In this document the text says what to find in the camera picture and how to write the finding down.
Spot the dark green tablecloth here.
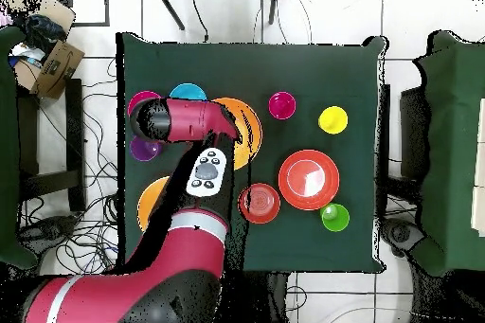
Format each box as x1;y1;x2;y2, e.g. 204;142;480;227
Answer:
116;32;387;274

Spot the black cable bundle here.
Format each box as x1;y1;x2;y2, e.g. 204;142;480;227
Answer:
16;57;126;275

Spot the blue plastic bowl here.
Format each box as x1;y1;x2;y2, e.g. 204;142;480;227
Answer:
169;82;208;102

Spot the open cardboard box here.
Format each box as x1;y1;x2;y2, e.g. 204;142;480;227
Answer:
12;39;86;100

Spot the purple plastic cup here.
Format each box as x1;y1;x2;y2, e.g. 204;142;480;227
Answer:
129;135;164;163

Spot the green covered table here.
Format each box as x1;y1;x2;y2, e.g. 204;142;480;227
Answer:
410;29;485;278
0;25;39;269

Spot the small red bowl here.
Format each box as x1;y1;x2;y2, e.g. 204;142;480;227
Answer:
237;182;282;224

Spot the black bench frame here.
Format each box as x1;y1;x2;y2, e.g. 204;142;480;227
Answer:
16;78;87;213

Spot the pink plastic cup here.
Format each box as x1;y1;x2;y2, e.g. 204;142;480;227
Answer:
267;90;297;121

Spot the flat cardboard sheet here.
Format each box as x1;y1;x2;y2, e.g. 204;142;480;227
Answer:
5;0;77;36

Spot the pink plastic bowl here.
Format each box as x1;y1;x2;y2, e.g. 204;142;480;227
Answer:
127;90;164;117

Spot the green plastic cup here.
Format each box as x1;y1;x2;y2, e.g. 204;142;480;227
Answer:
319;202;350;233

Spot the large orange bowl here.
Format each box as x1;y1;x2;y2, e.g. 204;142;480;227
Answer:
211;97;263;171
136;175;171;233

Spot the dark blue bag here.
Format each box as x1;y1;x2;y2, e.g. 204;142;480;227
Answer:
20;13;68;53

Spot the wide red bowl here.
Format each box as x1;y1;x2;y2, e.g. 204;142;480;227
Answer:
278;149;341;211

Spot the yellow plastic cup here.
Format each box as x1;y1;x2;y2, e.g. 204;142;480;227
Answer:
317;105;349;135

